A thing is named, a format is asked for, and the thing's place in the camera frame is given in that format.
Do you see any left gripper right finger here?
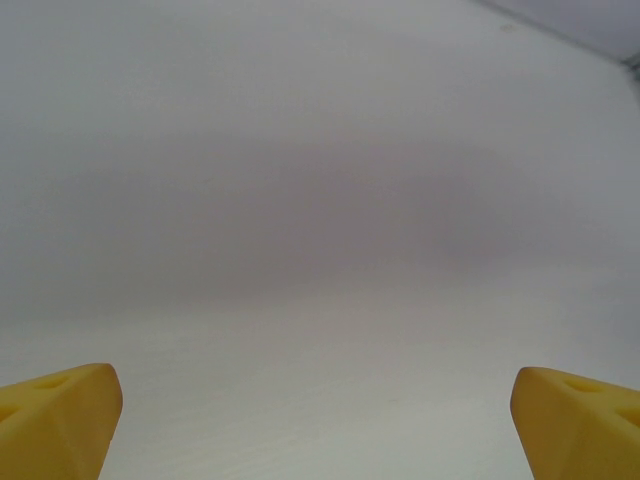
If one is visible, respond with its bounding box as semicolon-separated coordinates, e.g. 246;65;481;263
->
509;366;640;480

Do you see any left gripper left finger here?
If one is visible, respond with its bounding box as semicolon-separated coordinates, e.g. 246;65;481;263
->
0;363;124;480

